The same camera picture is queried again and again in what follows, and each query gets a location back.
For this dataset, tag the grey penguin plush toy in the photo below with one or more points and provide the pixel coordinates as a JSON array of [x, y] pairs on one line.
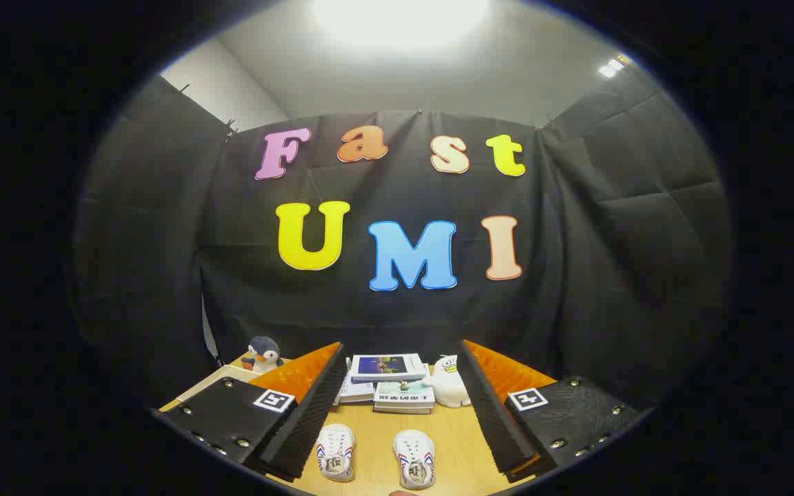
[[263, 355]]

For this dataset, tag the book with teal picture cover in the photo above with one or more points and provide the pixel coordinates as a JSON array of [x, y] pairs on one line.
[[404, 397]]

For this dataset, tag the white striped shoe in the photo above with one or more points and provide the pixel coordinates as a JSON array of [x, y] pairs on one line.
[[414, 455], [335, 448]]

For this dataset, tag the book with blue picture cover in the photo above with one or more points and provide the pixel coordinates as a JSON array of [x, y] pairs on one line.
[[387, 365]]

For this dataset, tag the white duck plush toy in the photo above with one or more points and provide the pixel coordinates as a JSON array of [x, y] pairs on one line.
[[449, 386]]

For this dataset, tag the small ceiling light panel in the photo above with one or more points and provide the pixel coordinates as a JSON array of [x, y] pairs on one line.
[[611, 67]]

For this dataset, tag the cream fabric storage box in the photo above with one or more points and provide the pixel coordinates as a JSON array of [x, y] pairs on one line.
[[211, 380]]

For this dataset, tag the bright ceiling lamp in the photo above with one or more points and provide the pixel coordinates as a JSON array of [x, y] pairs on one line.
[[400, 17]]

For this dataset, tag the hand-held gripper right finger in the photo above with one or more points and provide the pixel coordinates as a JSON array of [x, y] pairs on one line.
[[493, 420]]

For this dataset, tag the white book with portrait cover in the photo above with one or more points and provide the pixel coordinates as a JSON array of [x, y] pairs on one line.
[[355, 391]]

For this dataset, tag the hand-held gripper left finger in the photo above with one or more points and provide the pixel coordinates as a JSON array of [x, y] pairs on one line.
[[314, 420]]

